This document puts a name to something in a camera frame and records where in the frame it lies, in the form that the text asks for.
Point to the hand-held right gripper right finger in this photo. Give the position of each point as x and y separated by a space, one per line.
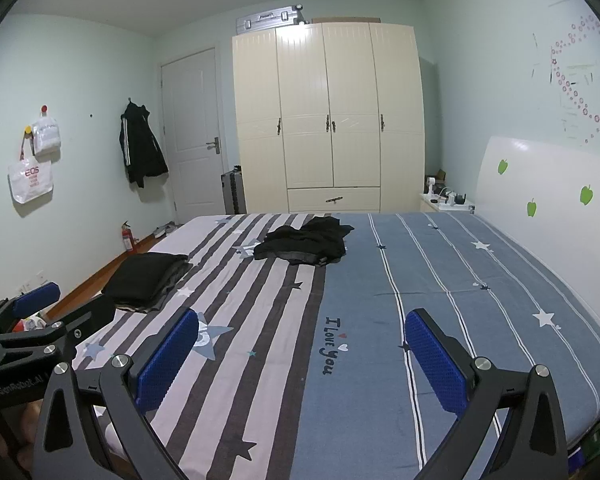
435 360

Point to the white plastic bag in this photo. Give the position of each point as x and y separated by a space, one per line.
46 135

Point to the green apple sticker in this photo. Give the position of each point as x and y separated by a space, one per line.
531 207
587 195
503 165

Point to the silver suitcase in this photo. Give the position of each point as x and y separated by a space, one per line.
270 17

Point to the white nightstand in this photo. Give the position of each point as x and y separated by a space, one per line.
430 207

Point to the grey slippers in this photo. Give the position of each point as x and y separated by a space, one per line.
164 230

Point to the dark ribbed suitcase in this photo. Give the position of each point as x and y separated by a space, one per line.
232 190

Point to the cream wardrobe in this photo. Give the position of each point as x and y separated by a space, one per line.
330 85

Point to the red fire extinguisher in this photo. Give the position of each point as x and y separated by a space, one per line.
128 237

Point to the small white device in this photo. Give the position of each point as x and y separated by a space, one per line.
431 187

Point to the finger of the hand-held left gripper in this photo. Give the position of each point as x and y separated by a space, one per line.
82 321
37 297

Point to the pink circle wall stickers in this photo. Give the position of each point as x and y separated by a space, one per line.
575 95

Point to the striped star bed sheet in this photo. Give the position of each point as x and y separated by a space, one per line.
430 280

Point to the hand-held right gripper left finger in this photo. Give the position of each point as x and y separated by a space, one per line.
167 360

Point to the black striped jacket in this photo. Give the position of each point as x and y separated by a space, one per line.
140 145

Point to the stack of folded dark clothes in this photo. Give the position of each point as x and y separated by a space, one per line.
145 280

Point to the white door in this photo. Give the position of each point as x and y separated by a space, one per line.
190 110

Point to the black pants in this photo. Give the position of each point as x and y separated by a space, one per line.
305 242

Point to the white bed headboard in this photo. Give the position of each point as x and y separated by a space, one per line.
540 180

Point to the white tote bag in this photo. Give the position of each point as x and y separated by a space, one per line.
30 180

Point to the white wall socket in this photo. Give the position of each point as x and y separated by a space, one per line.
41 276

